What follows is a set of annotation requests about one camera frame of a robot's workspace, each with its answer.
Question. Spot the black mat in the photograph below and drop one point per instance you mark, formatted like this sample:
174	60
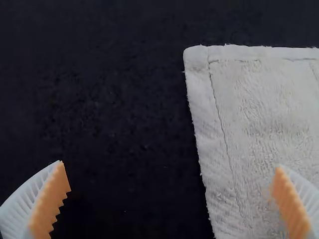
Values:
99	99

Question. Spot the pale towel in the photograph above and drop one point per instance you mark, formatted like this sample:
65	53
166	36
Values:
249	124

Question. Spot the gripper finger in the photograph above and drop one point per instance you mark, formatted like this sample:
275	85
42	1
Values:
296	209
25	211

